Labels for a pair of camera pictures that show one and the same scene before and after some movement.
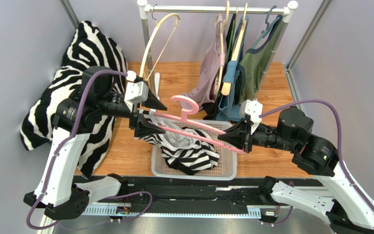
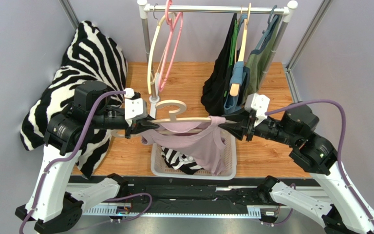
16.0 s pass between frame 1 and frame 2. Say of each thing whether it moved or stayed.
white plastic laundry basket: stayed
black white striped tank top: moved
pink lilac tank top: moved
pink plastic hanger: moved
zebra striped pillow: stayed
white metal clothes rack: stayed
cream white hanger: moved
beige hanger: moved
